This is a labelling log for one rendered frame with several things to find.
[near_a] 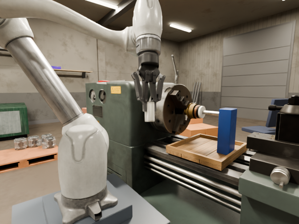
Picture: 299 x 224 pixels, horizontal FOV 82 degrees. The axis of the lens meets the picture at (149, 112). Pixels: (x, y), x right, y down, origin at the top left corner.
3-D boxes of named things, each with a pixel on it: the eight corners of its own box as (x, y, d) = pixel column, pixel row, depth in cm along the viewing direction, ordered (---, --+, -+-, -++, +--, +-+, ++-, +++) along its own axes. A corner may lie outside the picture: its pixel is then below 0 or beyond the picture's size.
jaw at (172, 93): (171, 108, 105) (163, 93, 98) (175, 102, 107) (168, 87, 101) (187, 110, 97) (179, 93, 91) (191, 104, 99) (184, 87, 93)
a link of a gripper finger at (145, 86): (150, 70, 60) (146, 69, 59) (148, 102, 59) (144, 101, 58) (145, 73, 63) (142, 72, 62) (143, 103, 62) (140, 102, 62)
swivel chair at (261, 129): (286, 158, 303) (292, 98, 290) (276, 166, 267) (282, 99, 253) (249, 148, 351) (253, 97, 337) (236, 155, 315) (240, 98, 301)
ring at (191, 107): (182, 103, 98) (196, 104, 92) (191, 102, 105) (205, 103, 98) (182, 119, 99) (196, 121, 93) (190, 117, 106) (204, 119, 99)
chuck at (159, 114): (149, 134, 101) (153, 80, 100) (179, 131, 124) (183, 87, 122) (160, 136, 95) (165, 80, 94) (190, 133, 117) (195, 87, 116)
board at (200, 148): (165, 152, 93) (166, 145, 92) (199, 138, 118) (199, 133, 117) (221, 170, 72) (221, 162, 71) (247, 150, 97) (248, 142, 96)
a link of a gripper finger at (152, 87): (147, 73, 63) (151, 73, 64) (150, 103, 63) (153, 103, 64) (152, 70, 60) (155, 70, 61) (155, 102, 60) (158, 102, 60)
